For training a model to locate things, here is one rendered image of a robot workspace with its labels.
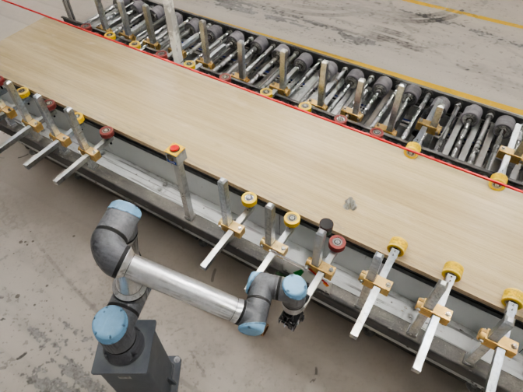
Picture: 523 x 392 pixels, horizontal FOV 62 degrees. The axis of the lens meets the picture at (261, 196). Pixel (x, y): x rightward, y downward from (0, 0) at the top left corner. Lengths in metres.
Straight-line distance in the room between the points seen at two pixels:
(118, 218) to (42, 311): 1.75
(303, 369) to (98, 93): 2.14
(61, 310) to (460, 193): 2.50
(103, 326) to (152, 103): 1.44
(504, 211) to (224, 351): 1.73
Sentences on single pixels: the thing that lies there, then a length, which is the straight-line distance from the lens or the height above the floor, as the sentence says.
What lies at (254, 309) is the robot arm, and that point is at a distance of 1.56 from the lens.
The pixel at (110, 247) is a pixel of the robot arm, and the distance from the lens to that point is 1.49.
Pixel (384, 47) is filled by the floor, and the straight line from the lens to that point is 5.17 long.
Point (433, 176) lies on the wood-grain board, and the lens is 2.47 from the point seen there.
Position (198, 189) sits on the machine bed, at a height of 0.68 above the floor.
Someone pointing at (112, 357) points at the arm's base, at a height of 0.66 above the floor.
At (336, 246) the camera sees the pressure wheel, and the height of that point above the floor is 0.91.
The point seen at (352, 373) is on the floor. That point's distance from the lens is 2.78.
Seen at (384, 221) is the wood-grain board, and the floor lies 0.90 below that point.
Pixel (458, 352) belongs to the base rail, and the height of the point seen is 0.70.
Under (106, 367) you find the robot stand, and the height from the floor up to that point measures 0.60.
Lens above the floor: 2.60
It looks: 50 degrees down
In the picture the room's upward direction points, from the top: 1 degrees counter-clockwise
